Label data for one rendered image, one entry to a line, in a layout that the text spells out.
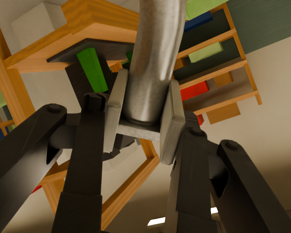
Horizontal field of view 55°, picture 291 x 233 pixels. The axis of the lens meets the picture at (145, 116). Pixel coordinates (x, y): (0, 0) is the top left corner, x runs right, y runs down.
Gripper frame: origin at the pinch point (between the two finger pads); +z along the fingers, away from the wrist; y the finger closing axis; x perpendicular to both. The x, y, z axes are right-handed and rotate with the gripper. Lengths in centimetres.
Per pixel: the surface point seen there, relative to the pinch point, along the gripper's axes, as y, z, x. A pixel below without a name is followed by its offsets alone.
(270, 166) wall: 310, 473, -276
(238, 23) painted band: 172, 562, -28
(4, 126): -227, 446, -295
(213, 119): 163, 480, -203
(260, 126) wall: 268, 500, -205
